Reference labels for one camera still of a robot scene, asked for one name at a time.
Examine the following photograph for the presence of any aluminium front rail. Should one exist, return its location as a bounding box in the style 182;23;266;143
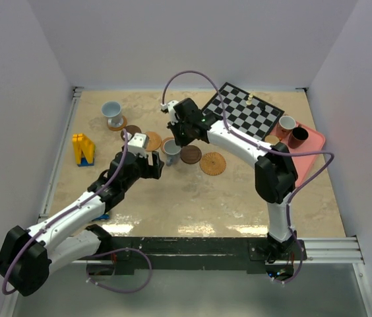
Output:
73;235;367;265

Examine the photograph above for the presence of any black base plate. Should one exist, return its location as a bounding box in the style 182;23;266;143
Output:
84;236;307;279

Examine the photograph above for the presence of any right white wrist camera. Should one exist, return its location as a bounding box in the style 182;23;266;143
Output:
160;100;179;125

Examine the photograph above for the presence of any copper orange cup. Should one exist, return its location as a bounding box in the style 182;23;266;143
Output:
264;135;280;145

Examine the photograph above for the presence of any yellow toy block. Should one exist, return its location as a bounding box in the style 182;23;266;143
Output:
72;133;96;166

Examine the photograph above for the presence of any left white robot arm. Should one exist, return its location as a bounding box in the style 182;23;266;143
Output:
0;150;164;297

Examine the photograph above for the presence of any aluminium left rail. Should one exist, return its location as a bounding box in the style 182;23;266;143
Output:
36;87;84;224

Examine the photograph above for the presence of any dark walnut coaster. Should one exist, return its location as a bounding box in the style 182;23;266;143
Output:
120;125;142;141
180;145;202;164

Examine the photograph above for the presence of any white floral mug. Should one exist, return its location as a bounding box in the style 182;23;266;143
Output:
276;116;296;139

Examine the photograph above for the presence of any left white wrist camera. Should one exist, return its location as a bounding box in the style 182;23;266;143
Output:
127;133;149;158

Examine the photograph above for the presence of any small woven rattan coaster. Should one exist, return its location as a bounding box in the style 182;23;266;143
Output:
146;131;162;152

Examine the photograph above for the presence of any black white chessboard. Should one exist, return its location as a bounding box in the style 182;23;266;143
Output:
201;82;286;141

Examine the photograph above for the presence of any aluminium rail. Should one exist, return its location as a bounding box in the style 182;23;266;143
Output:
73;235;367;265
36;87;84;224

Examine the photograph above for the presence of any light wooden coaster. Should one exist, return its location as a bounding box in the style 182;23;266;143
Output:
160;137;174;154
107;116;127;131

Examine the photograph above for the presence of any white chess piece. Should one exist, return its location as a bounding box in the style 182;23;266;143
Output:
246;94;253;106

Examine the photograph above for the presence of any orange toy car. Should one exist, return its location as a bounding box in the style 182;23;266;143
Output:
94;214;110;221

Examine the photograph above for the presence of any black maroon cup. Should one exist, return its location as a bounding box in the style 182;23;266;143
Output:
288;126;309;149

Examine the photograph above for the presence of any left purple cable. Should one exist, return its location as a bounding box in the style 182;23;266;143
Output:
1;128;153;295

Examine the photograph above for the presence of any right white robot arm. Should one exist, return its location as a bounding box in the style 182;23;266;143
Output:
160;98;297;260

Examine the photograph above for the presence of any light blue cup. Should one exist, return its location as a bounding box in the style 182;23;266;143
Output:
102;101;123;123

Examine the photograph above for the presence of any grey white mug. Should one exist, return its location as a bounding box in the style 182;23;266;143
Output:
163;139;181;166

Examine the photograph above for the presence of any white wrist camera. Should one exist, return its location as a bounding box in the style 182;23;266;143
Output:
160;100;179;125
127;133;149;158

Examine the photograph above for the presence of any pink plastic tray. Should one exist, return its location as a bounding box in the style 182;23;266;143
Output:
264;121;326;189

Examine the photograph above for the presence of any large woven rattan coaster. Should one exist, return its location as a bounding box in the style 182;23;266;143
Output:
199;152;226;176

